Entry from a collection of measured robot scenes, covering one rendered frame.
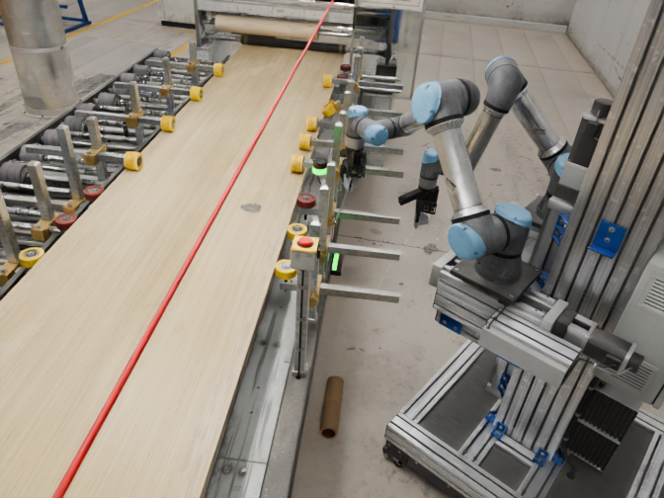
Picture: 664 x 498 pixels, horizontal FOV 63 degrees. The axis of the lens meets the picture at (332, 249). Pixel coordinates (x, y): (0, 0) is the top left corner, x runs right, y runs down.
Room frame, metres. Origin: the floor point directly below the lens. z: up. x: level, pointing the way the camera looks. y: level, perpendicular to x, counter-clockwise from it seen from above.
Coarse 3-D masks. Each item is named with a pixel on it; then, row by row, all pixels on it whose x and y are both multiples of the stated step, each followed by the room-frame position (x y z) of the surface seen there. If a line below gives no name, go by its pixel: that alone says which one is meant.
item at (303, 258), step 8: (296, 240) 1.25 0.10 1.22; (312, 240) 1.26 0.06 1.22; (296, 248) 1.21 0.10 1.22; (304, 248) 1.21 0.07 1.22; (312, 248) 1.22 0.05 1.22; (296, 256) 1.21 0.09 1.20; (304, 256) 1.20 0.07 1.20; (312, 256) 1.20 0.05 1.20; (296, 264) 1.21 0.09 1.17; (304, 264) 1.20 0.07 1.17; (312, 264) 1.20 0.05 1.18
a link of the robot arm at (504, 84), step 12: (492, 72) 1.92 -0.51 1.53; (504, 72) 1.88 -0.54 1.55; (516, 72) 1.88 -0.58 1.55; (492, 84) 1.87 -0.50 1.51; (504, 84) 1.85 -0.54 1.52; (516, 84) 1.85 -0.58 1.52; (492, 96) 1.84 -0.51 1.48; (504, 96) 1.83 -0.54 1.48; (516, 96) 1.85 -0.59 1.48; (492, 108) 1.83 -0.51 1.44; (504, 108) 1.82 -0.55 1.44; (480, 120) 1.85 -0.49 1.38; (492, 120) 1.83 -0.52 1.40; (480, 132) 1.84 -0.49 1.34; (492, 132) 1.84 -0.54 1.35; (468, 144) 1.85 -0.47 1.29; (480, 144) 1.84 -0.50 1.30; (480, 156) 1.85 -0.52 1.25
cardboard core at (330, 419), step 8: (336, 376) 1.79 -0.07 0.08; (328, 384) 1.75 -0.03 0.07; (336, 384) 1.74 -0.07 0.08; (328, 392) 1.70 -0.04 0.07; (336, 392) 1.69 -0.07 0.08; (328, 400) 1.65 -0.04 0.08; (336, 400) 1.65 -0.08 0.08; (328, 408) 1.60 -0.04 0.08; (336, 408) 1.61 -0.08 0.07; (328, 416) 1.56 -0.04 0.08; (336, 416) 1.56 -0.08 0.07; (328, 424) 1.51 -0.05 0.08; (336, 424) 1.53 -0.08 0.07; (320, 432) 1.50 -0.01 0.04; (328, 432) 1.52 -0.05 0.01; (336, 432) 1.49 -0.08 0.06
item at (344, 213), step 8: (304, 208) 2.03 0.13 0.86; (312, 208) 2.03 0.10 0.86; (336, 208) 2.05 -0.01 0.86; (336, 216) 2.02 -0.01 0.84; (344, 216) 2.02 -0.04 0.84; (352, 216) 2.02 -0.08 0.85; (360, 216) 2.01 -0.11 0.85; (368, 216) 2.01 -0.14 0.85; (376, 216) 2.01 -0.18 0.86; (384, 216) 2.01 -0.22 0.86; (392, 216) 2.02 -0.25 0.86
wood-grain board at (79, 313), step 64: (256, 64) 3.90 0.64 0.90; (320, 64) 4.03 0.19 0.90; (192, 128) 2.69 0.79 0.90; (256, 128) 2.76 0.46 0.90; (320, 128) 2.87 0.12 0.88; (128, 192) 1.98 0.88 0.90; (192, 192) 2.02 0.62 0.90; (256, 192) 2.07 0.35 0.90; (64, 256) 1.51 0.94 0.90; (128, 256) 1.54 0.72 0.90; (256, 256) 1.60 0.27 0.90; (0, 320) 1.17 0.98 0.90; (64, 320) 1.19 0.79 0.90; (128, 320) 1.21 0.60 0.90; (192, 320) 1.23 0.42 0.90; (256, 320) 1.26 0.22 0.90; (0, 384) 0.93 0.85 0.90; (64, 384) 0.95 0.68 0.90; (128, 384) 0.97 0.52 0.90; (192, 384) 0.98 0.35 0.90; (0, 448) 0.75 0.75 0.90; (64, 448) 0.76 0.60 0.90; (128, 448) 0.78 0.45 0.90; (192, 448) 0.79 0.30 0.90
